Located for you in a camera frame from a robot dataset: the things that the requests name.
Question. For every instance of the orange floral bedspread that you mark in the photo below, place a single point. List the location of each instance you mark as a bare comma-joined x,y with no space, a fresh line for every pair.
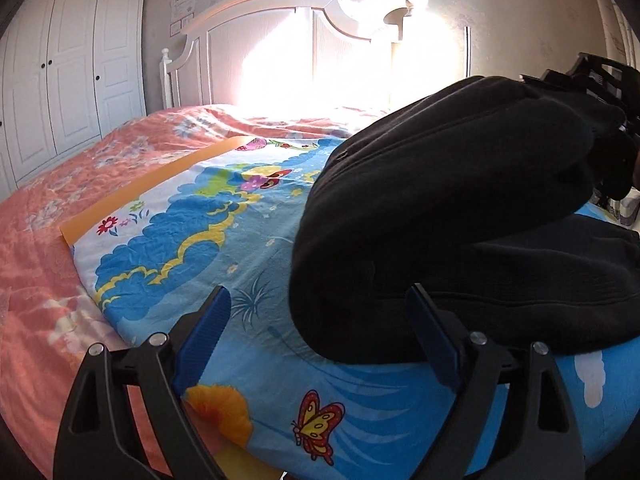
60,185

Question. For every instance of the white wall papers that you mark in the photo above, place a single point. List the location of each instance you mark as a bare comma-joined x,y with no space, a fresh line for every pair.
182,2

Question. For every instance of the black pants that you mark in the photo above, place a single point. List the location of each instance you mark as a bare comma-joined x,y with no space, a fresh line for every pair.
425,185

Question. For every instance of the white bed headboard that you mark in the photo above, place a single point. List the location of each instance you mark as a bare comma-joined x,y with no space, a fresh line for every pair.
260,60

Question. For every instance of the silver standing lamp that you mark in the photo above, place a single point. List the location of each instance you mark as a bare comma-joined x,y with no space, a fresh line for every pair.
468,50

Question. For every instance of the white wardrobe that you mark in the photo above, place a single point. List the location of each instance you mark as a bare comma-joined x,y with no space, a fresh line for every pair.
75,60

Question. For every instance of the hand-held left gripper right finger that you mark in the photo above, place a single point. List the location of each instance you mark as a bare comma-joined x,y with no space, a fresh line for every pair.
435,345

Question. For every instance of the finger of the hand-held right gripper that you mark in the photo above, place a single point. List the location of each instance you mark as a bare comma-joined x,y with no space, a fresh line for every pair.
590,72

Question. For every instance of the printed striped curtain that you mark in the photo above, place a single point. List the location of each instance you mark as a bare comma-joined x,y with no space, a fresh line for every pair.
612,25

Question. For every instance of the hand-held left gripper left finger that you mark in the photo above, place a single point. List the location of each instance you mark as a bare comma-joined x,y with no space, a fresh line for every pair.
205,340

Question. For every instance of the blue cartoon printed blanket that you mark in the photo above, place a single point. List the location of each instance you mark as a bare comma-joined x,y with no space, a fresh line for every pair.
225,240

